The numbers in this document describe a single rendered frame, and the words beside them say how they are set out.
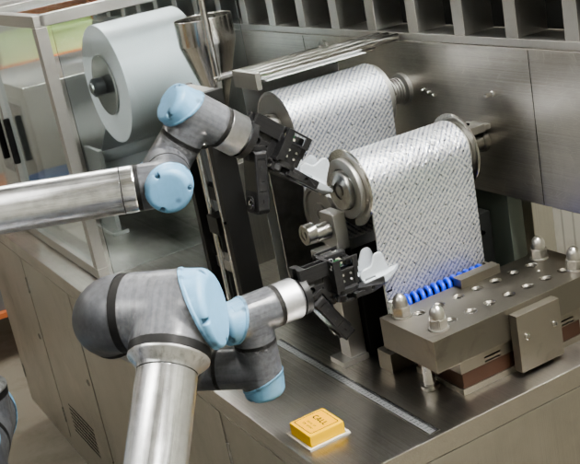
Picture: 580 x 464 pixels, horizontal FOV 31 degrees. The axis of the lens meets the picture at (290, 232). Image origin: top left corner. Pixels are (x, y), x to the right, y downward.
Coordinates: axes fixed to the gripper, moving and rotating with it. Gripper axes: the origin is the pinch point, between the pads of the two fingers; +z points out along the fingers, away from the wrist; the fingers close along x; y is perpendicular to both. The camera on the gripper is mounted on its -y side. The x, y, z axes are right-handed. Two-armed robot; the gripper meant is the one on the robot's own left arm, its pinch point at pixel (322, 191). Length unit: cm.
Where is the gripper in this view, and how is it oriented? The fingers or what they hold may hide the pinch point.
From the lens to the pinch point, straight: 193.0
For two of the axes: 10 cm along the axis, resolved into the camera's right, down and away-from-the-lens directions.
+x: -5.0, -1.9, 8.5
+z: 7.7, 3.6, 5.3
